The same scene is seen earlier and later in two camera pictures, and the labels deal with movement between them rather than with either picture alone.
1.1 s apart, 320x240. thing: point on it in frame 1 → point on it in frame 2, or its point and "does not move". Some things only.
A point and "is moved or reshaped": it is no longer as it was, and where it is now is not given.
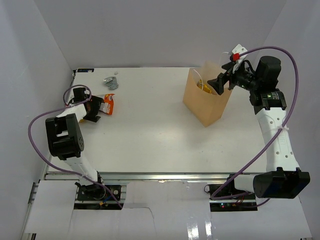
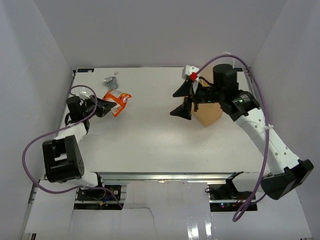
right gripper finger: [218, 84] → [184, 110]
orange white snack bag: [107, 106] is moved or reshaped
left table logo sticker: [85, 70] does not move
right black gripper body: [242, 78] → [207, 94]
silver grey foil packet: [111, 82] does not move
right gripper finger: [228, 66] → [184, 90]
